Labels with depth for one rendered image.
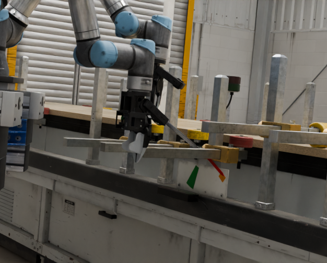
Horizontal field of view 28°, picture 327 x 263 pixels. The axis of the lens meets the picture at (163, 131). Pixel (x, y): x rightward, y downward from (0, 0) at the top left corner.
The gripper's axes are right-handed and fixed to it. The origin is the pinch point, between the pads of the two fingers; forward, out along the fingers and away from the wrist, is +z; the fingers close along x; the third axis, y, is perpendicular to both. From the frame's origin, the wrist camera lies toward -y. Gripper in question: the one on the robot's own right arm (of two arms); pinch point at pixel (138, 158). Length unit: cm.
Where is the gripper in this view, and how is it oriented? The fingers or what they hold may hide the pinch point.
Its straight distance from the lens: 197.2
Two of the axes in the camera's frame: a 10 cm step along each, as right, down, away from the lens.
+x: 6.1, 1.0, -7.9
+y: -7.9, -0.4, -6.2
